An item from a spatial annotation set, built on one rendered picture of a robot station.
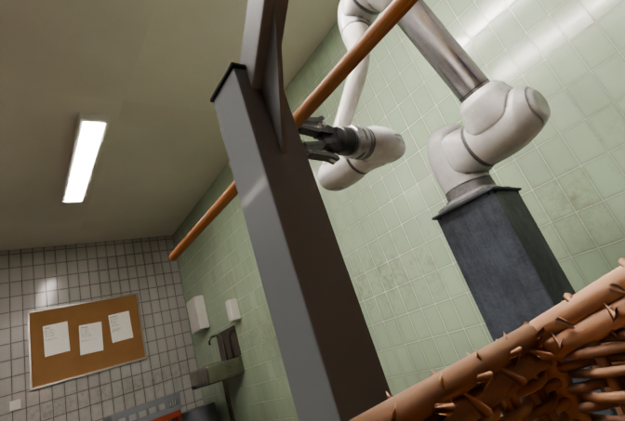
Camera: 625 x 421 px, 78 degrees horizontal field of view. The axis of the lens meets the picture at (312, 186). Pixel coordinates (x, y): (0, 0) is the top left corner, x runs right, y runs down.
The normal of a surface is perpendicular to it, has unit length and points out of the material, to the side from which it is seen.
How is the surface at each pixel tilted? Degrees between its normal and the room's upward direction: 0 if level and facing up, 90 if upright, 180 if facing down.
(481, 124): 106
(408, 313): 90
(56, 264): 90
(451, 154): 91
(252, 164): 90
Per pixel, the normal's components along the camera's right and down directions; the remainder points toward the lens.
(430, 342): -0.78, 0.01
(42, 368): 0.55, -0.48
